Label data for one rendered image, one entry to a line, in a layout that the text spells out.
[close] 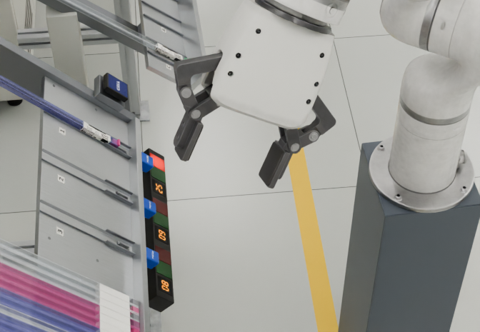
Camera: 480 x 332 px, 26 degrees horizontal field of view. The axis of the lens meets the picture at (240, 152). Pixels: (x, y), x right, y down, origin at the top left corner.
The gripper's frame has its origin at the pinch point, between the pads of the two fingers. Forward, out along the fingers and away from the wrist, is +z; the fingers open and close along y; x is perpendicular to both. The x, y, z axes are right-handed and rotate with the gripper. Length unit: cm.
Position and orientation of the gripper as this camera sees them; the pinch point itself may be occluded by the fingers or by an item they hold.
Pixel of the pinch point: (227, 161)
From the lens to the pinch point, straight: 99.0
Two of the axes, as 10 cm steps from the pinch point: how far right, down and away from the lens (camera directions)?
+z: -4.0, 8.8, 2.5
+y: -8.8, -2.8, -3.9
